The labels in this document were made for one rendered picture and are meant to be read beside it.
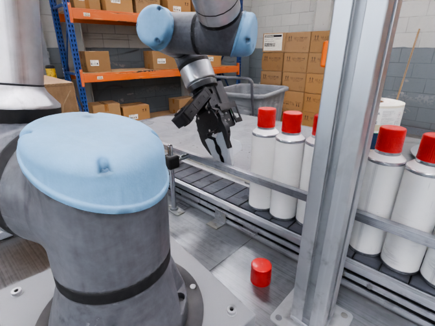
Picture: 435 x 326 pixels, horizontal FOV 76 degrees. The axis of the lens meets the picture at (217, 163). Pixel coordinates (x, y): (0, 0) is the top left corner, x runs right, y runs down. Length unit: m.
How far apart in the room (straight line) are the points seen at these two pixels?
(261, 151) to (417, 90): 4.60
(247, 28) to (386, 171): 0.31
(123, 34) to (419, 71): 4.39
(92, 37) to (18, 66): 4.48
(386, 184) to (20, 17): 0.47
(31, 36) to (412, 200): 0.48
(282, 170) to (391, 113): 0.57
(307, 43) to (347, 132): 3.73
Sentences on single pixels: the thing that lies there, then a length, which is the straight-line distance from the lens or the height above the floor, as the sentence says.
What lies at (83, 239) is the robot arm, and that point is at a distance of 0.25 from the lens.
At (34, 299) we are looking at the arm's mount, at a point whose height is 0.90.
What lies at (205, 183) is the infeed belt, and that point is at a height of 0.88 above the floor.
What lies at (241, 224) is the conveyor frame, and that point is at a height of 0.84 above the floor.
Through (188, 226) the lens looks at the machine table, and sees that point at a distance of 0.62.
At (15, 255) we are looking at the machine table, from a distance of 0.66.
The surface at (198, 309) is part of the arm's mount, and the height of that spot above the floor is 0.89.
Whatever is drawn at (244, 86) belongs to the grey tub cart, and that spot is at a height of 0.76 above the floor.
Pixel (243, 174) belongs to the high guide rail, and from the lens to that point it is 0.55.
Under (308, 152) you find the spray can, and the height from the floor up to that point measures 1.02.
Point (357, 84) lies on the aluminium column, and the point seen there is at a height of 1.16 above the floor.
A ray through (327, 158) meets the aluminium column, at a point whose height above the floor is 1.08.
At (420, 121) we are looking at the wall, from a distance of 5.09.
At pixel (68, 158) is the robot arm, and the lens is 0.22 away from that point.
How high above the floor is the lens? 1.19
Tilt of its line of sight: 22 degrees down
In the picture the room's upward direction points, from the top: straight up
